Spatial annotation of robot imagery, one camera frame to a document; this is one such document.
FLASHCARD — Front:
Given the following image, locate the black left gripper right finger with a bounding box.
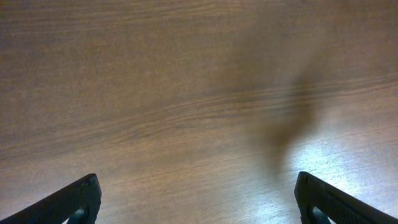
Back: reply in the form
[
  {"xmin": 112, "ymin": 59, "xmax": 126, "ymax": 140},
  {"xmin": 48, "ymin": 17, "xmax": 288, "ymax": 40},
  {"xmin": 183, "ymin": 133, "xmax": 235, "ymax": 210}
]
[{"xmin": 294, "ymin": 172, "xmax": 397, "ymax": 224}]

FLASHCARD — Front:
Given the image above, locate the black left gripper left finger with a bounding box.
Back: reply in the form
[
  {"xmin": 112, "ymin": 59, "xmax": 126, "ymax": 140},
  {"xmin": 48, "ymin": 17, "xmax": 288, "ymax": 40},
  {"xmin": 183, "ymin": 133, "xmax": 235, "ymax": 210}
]
[{"xmin": 1, "ymin": 174, "xmax": 101, "ymax": 224}]

